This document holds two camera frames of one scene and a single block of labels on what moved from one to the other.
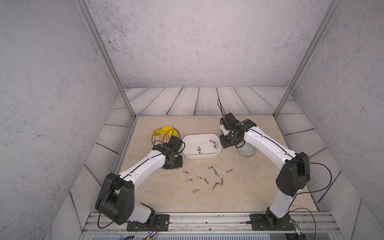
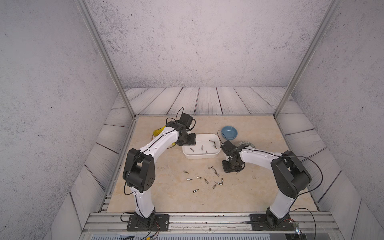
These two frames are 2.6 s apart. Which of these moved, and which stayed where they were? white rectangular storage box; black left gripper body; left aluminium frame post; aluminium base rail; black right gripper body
Moved: black right gripper body; black left gripper body
Stayed: white rectangular storage box; left aluminium frame post; aluminium base rail
